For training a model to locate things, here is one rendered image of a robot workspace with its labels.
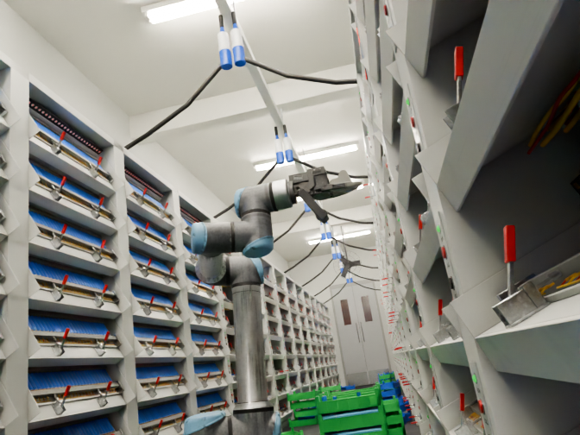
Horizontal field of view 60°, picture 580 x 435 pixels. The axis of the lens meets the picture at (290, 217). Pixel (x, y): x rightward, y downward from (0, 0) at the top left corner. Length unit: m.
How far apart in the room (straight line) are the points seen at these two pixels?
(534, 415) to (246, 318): 1.40
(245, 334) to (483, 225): 1.37
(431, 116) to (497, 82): 0.33
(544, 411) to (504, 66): 0.43
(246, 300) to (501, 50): 1.67
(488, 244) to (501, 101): 0.30
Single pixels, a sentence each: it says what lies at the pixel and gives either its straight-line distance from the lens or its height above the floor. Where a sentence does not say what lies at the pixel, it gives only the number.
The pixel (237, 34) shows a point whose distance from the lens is 2.82.
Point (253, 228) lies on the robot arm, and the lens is 1.44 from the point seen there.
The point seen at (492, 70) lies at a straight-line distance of 0.41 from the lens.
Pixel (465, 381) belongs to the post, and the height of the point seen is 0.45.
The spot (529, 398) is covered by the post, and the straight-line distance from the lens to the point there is 0.68.
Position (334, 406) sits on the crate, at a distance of 2.50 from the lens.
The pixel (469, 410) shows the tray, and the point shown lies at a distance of 1.36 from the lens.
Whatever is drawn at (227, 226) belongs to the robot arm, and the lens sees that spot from 1.44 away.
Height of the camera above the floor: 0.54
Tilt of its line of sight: 17 degrees up
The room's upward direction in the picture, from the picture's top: 9 degrees counter-clockwise
